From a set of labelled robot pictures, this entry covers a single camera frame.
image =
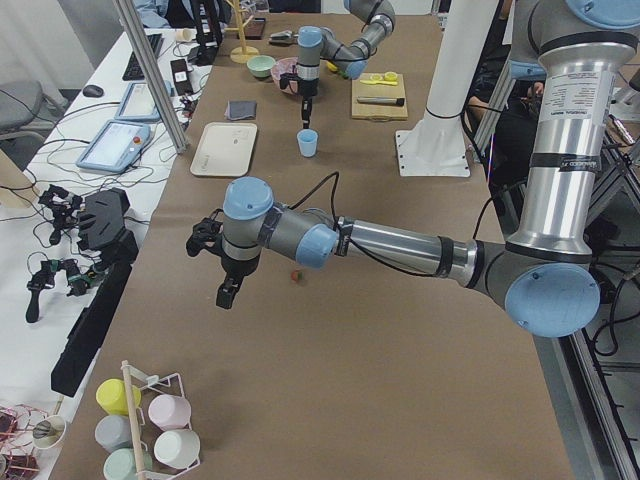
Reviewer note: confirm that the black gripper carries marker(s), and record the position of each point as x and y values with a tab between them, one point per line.
234	267
306	87

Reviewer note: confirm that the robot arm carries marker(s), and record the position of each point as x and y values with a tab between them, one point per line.
540	275
316	43

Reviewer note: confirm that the light blue plastic cup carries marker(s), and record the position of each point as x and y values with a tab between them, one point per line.
307	140

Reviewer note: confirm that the pile of clear ice cubes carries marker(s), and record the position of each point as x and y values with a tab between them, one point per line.
283	65

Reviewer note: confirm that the metal ice scoop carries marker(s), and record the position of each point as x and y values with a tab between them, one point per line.
283	38

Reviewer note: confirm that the wooden cup tree stand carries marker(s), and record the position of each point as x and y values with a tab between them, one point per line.
242	18

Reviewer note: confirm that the pink cup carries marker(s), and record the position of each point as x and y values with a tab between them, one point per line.
169	412

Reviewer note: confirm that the yellow cup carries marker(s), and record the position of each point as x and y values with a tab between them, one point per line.
111	397

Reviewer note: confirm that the white cup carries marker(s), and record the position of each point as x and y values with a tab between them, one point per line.
178	449

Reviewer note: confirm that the grey cup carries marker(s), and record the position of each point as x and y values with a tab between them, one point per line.
113	432

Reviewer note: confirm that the mint green cup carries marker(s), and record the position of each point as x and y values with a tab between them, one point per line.
120	465

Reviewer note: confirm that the paper cup with strainer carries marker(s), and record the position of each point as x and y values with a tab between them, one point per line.
49	433

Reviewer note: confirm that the pink bowl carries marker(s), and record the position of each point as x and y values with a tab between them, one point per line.
284	75

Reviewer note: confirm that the steel cylinder tool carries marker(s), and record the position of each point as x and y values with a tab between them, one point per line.
384	101

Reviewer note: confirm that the mint green bowl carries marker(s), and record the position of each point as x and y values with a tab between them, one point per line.
260	66

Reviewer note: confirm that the wooden cutting board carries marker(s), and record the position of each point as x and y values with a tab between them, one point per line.
379	96

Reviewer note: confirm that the grey folded cloth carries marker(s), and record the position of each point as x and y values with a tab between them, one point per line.
240	110

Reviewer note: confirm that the upper lemon slice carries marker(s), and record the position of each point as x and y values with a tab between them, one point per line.
390	76

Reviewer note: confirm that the cream rabbit tray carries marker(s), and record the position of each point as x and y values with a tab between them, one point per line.
224	150

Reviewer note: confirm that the far teach pendant tablet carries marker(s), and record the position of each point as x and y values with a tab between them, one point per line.
137	104

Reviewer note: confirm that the teach pendant tablet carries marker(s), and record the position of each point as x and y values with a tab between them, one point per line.
115	147
137	104

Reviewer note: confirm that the near teach pendant tablet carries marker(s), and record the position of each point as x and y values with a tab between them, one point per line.
115	147

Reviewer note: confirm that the black computer mouse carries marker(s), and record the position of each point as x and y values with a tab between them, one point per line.
93	91

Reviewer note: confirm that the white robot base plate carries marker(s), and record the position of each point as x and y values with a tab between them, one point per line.
431	154

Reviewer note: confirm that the white wire cup rack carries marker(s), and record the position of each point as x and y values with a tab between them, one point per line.
141	388

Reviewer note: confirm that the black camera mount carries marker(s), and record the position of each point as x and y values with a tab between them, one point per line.
101	229

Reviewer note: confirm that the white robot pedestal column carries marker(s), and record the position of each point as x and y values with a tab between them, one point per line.
465	33

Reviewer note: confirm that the aluminium frame post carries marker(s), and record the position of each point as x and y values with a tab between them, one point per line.
141	47

